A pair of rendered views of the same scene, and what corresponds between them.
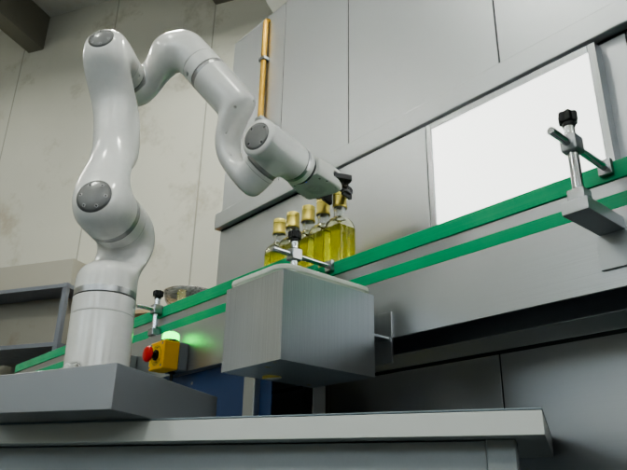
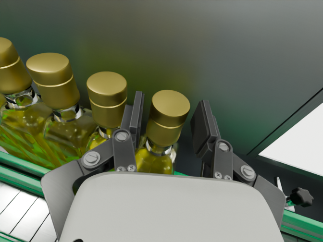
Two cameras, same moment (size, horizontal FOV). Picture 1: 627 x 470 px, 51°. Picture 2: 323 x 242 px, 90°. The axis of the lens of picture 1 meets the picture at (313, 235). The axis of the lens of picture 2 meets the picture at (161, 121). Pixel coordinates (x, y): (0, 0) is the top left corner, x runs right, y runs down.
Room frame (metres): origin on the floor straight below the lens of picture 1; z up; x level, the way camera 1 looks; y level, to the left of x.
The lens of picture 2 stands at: (1.37, 0.01, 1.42)
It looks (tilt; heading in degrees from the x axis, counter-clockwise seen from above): 48 degrees down; 316
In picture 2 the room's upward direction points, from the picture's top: 14 degrees clockwise
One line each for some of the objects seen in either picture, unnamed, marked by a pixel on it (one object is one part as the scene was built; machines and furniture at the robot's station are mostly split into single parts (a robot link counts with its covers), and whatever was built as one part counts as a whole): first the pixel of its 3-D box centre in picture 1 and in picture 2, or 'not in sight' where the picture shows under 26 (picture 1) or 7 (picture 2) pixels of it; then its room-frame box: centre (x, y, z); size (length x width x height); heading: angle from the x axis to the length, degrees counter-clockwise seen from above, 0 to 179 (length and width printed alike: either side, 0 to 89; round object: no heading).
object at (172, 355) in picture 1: (167, 358); not in sight; (1.63, 0.35, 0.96); 0.07 x 0.07 x 0.07; 41
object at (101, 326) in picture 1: (99, 346); not in sight; (1.25, 0.41, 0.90); 0.19 x 0.19 x 0.18
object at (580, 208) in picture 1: (585, 185); not in sight; (0.86, -0.40, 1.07); 0.17 x 0.05 x 0.23; 131
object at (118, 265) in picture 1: (117, 251); not in sight; (1.29, 0.41, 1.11); 0.19 x 0.12 x 0.24; 173
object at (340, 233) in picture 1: (339, 259); (149, 179); (1.44, -0.06, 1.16); 0.06 x 0.06 x 0.21; 42
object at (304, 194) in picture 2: not in sight; (276, 195); (1.30, -0.29, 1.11); 0.07 x 0.04 x 0.13; 131
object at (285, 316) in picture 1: (310, 335); not in sight; (1.21, 0.00, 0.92); 0.27 x 0.17 x 0.15; 131
